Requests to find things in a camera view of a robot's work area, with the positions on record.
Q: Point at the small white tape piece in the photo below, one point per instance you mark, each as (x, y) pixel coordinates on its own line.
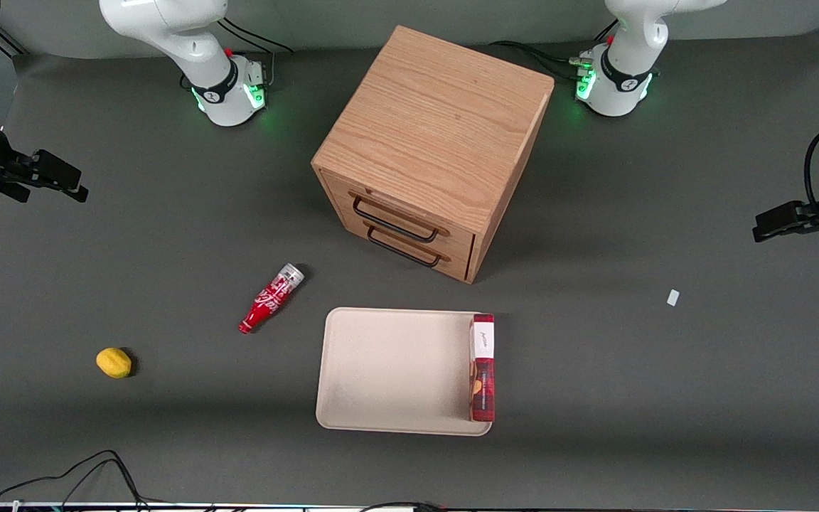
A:
(672, 297)

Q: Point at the red snack box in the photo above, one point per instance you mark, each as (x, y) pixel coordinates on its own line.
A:
(482, 384)

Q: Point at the yellow lemon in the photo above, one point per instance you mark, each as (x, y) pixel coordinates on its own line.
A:
(114, 363)

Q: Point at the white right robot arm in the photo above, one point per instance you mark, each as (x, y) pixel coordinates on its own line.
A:
(189, 43)

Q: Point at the aluminium frame rail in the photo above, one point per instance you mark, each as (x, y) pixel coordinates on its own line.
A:
(8, 43)

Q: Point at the red coke bottle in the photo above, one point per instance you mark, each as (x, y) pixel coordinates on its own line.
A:
(271, 299)

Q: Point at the wooden drawer cabinet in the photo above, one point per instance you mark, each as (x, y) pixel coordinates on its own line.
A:
(438, 121)

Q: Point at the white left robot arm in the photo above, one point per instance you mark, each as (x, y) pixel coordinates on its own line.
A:
(630, 43)

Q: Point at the beige plastic tray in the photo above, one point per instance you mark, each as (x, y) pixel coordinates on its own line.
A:
(395, 370)

